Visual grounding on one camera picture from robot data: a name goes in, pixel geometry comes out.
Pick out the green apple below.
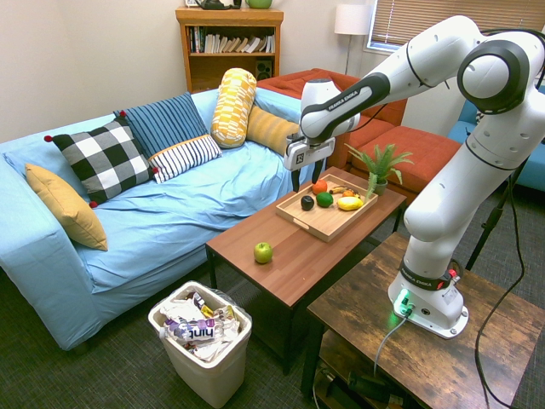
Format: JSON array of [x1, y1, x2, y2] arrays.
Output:
[[254, 241, 274, 265]]

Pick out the light wooden tray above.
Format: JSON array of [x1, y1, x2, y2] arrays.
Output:
[[275, 173, 380, 243]]

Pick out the black power strip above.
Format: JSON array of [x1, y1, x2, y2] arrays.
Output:
[[313, 368, 405, 406]]

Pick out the white floor lamp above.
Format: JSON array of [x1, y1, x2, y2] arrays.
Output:
[[334, 3, 374, 76]]

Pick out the black camera stand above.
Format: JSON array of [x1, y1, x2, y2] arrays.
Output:
[[465, 157, 531, 272]]

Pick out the plain mustard pillow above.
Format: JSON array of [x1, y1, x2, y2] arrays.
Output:
[[24, 163, 109, 252]]

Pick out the mustard striped pillow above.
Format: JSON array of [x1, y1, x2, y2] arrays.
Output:
[[245, 105, 301, 155]]

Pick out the orange sofa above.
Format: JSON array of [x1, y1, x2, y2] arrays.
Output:
[[256, 67, 463, 201]]

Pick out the white trash bin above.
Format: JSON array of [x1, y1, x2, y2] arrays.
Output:
[[147, 279, 253, 409]]

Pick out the yellow lemon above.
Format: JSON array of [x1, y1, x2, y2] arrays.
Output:
[[336, 195, 364, 212]]

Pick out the blue striped pillow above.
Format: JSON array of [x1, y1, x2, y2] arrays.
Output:
[[112, 91, 210, 159]]

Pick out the rustic dark wooden table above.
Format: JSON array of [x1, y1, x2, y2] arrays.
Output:
[[300, 232, 545, 409]]

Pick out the dark spined book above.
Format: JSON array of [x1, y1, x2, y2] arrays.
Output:
[[189, 26, 207, 54]]

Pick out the crumpled white paper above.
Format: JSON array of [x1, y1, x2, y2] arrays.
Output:
[[159, 293, 205, 325]]

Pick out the wooden bookshelf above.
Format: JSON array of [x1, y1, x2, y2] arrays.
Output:
[[175, 6, 285, 95]]

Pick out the black cable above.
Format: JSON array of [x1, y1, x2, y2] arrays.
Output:
[[472, 174, 527, 409]]

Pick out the small potted green plant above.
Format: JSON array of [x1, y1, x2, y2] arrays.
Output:
[[343, 143, 415, 205]]

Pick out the yellow patterned bolster pillow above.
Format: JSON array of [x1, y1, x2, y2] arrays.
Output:
[[209, 67, 258, 149]]

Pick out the light blue sofa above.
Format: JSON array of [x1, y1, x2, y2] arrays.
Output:
[[0, 88, 307, 351]]

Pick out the reddish wooden coffee table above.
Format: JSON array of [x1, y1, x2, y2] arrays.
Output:
[[204, 165, 408, 376]]

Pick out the white navy striped pillow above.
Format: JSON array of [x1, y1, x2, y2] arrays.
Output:
[[147, 134, 223, 185]]

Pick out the blue armchair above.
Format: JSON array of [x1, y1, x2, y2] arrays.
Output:
[[446, 84, 545, 193]]

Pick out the wooden window blinds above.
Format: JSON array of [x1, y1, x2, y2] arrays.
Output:
[[369, 0, 545, 52]]

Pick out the grey cable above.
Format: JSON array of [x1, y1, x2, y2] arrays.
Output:
[[373, 314, 410, 378]]

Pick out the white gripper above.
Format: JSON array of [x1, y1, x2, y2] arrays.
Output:
[[283, 134, 336, 193]]

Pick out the black white checked pillow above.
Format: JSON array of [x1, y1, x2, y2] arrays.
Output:
[[43, 111, 159, 209]]

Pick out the hint labelled plastic bottle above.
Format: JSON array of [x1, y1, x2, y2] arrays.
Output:
[[159, 314, 239, 347]]

